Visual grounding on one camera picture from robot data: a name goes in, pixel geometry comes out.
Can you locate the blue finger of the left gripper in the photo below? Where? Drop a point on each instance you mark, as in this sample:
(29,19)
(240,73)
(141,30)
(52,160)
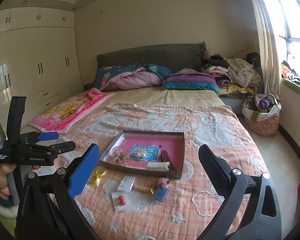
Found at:
(48,136)

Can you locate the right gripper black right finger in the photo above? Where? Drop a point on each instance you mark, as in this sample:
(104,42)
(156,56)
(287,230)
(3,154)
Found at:
(217,170)

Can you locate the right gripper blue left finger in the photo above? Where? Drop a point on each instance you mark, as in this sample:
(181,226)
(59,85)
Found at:
(83,170)

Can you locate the red bead earring card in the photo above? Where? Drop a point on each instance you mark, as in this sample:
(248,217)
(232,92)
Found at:
(119,202)

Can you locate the polka dot bow hair clip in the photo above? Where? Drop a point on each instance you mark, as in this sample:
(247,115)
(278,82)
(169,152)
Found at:
(119,156)

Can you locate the dark red hair clip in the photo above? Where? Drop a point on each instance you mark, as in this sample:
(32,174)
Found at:
(166,158)

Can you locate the blue rectangular hair clip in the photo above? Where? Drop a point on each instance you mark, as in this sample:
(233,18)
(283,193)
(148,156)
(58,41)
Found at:
(160,194)

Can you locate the pearl hair clip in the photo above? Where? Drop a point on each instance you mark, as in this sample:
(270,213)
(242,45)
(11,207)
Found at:
(141,153)

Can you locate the white cloud hair claw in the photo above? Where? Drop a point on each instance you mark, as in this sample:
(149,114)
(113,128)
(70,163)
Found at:
(161,166)

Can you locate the person's left hand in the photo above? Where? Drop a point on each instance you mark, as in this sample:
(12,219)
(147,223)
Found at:
(5,169)

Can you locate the pink cartoon blanket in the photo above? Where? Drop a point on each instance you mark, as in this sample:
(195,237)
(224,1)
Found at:
(63,116)

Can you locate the orange plaid cloud quilt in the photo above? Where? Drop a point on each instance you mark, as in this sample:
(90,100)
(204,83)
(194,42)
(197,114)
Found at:
(179,131)

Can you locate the dark cardboard box tray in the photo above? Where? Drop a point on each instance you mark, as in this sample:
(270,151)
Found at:
(173,174)

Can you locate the floral fabric laundry basket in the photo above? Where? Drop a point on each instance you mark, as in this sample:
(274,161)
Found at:
(262,114)

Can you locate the cream wardrobe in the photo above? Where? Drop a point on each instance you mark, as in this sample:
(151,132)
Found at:
(38,55)

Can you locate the pink and navy comforter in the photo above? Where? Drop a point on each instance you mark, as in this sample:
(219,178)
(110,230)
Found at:
(131,76)

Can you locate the beige bed sheet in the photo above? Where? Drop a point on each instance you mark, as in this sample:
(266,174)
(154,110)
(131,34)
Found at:
(157,96)

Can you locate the pile of clothes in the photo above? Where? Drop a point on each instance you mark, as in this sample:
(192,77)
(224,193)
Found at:
(235,77)

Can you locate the purple teal striped pillow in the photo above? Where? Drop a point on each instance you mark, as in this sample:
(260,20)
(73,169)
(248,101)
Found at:
(185,80)

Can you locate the dark green headboard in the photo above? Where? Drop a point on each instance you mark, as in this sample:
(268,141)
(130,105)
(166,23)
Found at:
(173,56)

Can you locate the cream curtain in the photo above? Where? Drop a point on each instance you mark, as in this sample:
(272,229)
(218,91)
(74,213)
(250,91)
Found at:
(268,52)

